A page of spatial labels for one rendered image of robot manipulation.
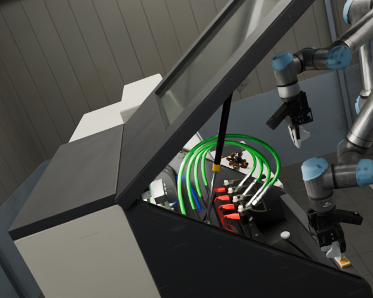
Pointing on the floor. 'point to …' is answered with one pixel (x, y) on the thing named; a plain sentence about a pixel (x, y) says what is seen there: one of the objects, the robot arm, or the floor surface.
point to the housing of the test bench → (83, 220)
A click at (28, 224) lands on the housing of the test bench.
